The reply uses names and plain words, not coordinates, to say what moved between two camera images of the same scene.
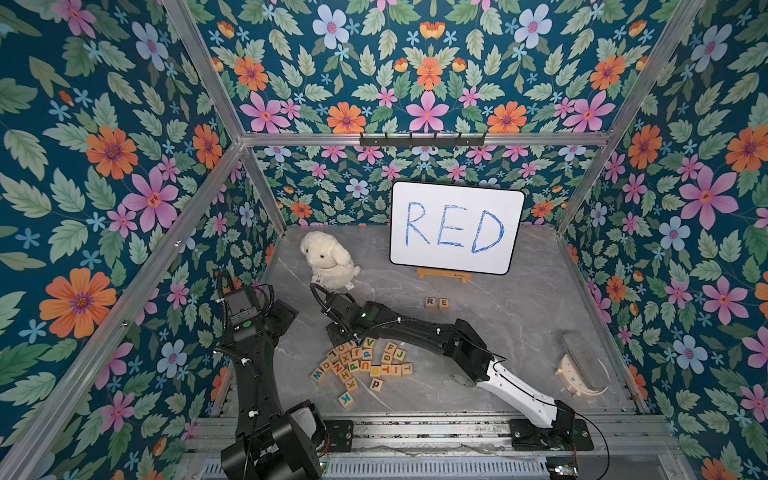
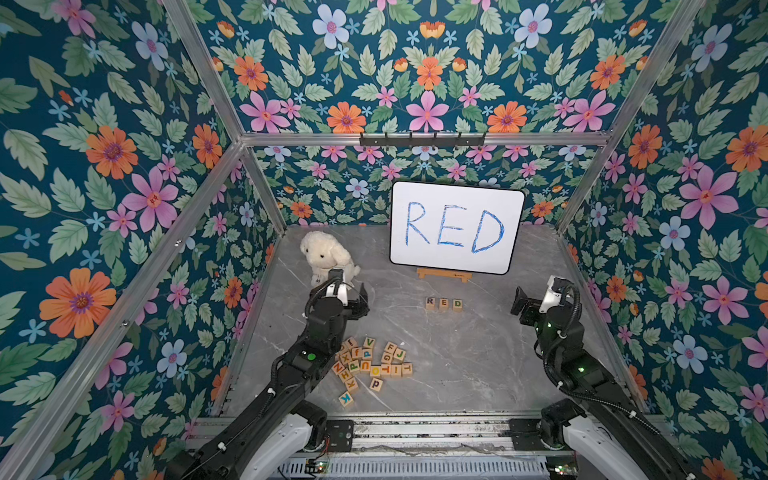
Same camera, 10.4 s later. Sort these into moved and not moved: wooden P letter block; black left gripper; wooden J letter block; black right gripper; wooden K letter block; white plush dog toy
Moved: black left gripper; black right gripper
Not moved: wooden J letter block; white plush dog toy; wooden K letter block; wooden P letter block
